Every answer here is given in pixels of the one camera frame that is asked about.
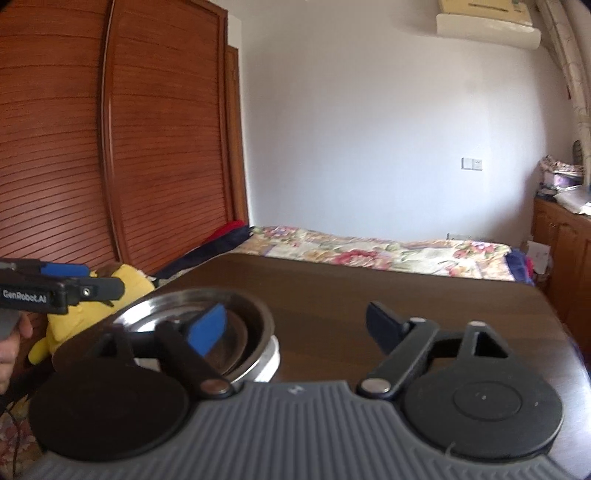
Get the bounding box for patterned curtain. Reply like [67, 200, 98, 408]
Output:
[536, 0, 590, 188]

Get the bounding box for white air conditioner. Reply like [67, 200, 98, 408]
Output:
[436, 0, 542, 50]

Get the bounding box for large steel bowl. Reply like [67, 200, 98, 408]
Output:
[113, 288, 280, 384]

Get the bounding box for floral bed quilt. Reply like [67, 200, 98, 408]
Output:
[233, 226, 524, 282]

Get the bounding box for wooden cabinet counter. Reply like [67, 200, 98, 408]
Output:
[531, 198, 590, 359]

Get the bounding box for wooden louvered wardrobe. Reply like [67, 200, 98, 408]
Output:
[0, 0, 250, 278]

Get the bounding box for white wall switch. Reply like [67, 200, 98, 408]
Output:
[461, 157, 483, 171]

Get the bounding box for yellow plush toy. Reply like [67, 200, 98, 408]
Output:
[27, 262, 154, 365]

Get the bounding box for white paper bag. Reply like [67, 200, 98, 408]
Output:
[526, 240, 553, 282]

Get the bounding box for left hand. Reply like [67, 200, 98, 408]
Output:
[0, 312, 33, 395]

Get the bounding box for stack of folded fabrics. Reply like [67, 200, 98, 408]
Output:
[538, 155, 584, 196]

